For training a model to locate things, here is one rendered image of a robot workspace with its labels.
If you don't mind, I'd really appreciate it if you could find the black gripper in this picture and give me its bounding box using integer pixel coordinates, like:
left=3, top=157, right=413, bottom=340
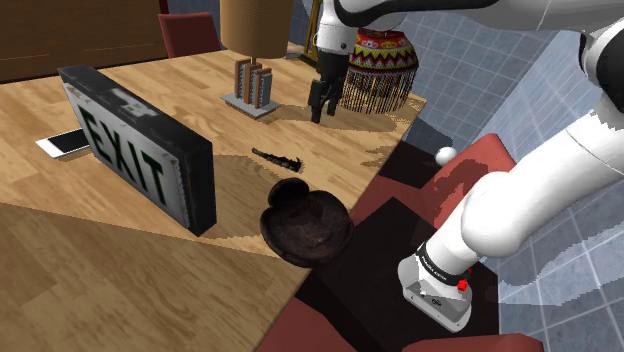
left=308, top=50, right=352, bottom=125

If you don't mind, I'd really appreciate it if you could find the small white ball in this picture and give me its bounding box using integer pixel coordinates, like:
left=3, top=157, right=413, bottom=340
left=434, top=146, right=459, bottom=168

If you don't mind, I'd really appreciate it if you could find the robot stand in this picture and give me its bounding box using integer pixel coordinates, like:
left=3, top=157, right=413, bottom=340
left=255, top=132, right=545, bottom=352

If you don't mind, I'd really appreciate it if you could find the black serrated knife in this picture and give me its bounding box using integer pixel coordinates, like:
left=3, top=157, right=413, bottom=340
left=250, top=147, right=304, bottom=174

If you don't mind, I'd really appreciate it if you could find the black exit sign box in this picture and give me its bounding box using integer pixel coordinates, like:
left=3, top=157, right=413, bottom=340
left=57, top=64, right=218, bottom=238

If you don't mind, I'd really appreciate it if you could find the white smartphone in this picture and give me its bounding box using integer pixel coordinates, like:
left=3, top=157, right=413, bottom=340
left=35, top=127, right=92, bottom=160

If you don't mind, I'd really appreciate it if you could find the wooden table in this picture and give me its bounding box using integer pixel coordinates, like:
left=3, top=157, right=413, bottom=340
left=0, top=41, right=428, bottom=352

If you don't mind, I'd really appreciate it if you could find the table lamp with tan shade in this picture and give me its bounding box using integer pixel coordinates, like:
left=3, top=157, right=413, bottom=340
left=218, top=0, right=296, bottom=120

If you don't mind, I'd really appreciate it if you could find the colourful patterned fringed lampshade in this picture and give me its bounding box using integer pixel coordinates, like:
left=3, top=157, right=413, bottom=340
left=340, top=27, right=421, bottom=116

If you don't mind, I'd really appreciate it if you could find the brown wooden cabinet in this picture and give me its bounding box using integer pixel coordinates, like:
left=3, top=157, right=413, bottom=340
left=0, top=0, right=170, bottom=84

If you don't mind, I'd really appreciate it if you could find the red chair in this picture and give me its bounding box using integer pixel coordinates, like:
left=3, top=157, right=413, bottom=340
left=156, top=11, right=222, bottom=60

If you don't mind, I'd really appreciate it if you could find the dark brown wooden bowl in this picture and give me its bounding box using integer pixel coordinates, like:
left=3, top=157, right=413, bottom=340
left=259, top=177, right=356, bottom=269

